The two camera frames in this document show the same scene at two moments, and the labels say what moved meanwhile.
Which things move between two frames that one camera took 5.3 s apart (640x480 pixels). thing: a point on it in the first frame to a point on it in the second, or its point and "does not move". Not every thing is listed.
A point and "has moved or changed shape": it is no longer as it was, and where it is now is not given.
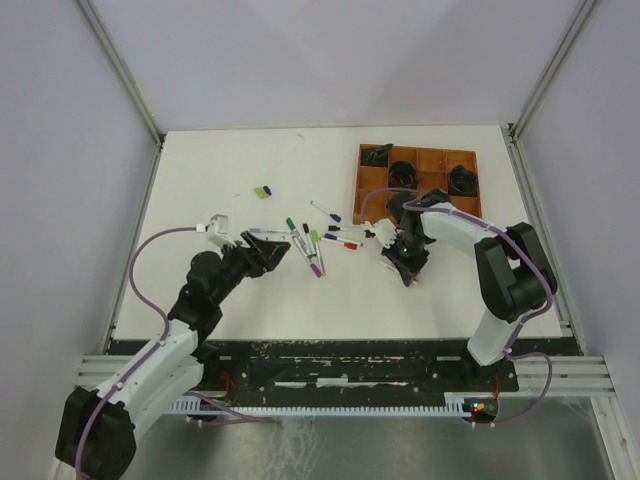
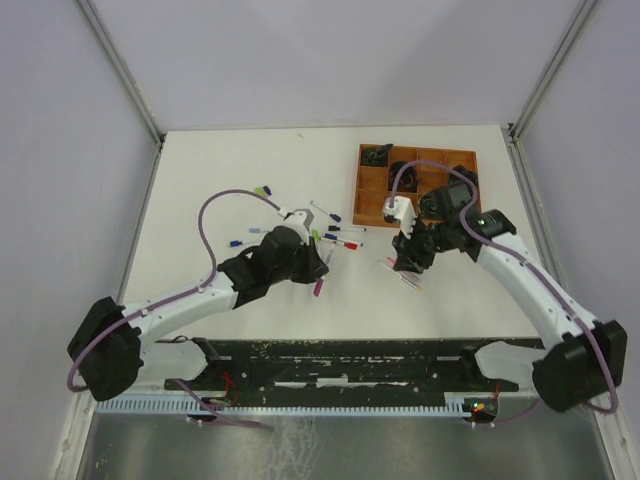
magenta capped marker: x=315 y=269 has moved or changed shape
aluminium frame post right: x=570 y=36 does not move
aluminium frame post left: x=106 y=39 does not move
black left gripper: x=273 y=251 to x=315 y=267
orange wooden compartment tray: x=454 y=172 does not move
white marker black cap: x=335 y=228 does not move
